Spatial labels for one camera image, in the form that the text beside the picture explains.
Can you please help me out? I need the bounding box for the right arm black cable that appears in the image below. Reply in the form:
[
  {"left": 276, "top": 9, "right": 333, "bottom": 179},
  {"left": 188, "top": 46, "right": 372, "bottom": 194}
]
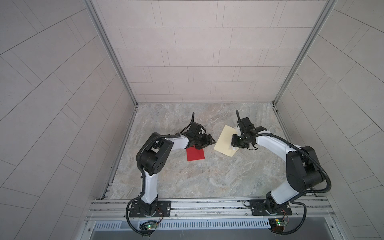
[{"left": 268, "top": 200, "right": 308, "bottom": 235}]

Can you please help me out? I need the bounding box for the right small circuit board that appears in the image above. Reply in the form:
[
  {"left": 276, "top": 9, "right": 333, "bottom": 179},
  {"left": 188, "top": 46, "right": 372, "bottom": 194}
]
[{"left": 268, "top": 218, "right": 289, "bottom": 233}]

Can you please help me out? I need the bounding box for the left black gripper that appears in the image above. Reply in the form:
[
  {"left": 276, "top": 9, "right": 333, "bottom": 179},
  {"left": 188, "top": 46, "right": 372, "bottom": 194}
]
[{"left": 191, "top": 133, "right": 215, "bottom": 150}]

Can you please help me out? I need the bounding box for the aluminium rail frame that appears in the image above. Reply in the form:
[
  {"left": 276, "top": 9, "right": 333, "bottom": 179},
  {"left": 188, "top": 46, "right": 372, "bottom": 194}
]
[{"left": 86, "top": 196, "right": 336, "bottom": 221}]

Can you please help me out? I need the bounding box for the red envelope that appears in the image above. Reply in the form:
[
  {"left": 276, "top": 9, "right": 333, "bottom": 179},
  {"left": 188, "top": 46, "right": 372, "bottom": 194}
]
[{"left": 186, "top": 147, "right": 205, "bottom": 162}]

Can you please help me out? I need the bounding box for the cream yellow envelope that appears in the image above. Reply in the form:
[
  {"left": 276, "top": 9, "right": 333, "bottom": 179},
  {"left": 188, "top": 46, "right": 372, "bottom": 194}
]
[{"left": 214, "top": 125, "right": 239, "bottom": 157}]

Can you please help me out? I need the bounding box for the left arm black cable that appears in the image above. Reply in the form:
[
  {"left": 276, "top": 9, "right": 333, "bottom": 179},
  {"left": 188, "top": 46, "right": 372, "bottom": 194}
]
[{"left": 125, "top": 191, "right": 160, "bottom": 238}]

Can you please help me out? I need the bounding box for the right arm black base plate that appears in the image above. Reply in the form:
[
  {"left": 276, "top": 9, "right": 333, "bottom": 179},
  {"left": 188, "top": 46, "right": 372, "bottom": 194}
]
[{"left": 247, "top": 200, "right": 293, "bottom": 216}]

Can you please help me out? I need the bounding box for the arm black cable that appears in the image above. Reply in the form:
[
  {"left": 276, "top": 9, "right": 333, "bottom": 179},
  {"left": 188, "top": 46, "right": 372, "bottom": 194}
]
[
  {"left": 125, "top": 191, "right": 160, "bottom": 238},
  {"left": 268, "top": 200, "right": 308, "bottom": 235}
]

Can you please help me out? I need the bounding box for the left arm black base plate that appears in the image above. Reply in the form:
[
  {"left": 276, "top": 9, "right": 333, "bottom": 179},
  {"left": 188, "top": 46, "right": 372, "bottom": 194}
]
[{"left": 129, "top": 200, "right": 172, "bottom": 218}]

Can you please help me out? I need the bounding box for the small circuit board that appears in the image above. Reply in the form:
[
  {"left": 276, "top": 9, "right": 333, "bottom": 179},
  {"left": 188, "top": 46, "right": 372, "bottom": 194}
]
[
  {"left": 140, "top": 221, "right": 159, "bottom": 231},
  {"left": 268, "top": 218, "right": 289, "bottom": 233}
]

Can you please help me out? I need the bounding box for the left small circuit board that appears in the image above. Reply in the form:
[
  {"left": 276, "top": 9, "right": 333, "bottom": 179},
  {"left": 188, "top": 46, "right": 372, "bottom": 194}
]
[{"left": 140, "top": 221, "right": 159, "bottom": 231}]

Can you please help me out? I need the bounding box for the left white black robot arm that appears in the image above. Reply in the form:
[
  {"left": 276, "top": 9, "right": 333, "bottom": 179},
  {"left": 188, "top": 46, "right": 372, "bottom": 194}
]
[{"left": 136, "top": 122, "right": 216, "bottom": 216}]

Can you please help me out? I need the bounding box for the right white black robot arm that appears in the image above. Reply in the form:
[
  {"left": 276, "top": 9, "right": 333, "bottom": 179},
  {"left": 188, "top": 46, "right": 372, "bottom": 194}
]
[{"left": 231, "top": 115, "right": 332, "bottom": 215}]

